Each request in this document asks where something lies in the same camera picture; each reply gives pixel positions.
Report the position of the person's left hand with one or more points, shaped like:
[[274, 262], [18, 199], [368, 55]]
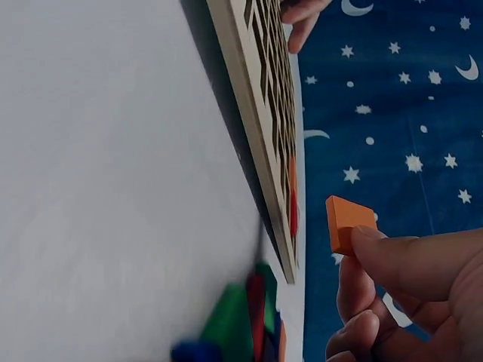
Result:
[[303, 20]]

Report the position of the person's right hand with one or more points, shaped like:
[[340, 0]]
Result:
[[422, 294]]

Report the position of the person's right thumb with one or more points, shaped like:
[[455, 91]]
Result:
[[400, 260]]

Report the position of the person's left fingers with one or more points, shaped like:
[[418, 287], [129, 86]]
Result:
[[302, 30]]

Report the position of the orange wooden rhombus tile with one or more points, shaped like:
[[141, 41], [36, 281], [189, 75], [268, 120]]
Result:
[[349, 226]]

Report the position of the wooden puzzle board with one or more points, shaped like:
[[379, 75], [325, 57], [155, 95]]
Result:
[[260, 124]]

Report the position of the pile of coloured wooden tiles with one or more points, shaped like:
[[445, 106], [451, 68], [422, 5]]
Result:
[[241, 320]]

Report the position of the row of orange red tiles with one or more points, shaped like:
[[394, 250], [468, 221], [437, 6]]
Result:
[[293, 196]]

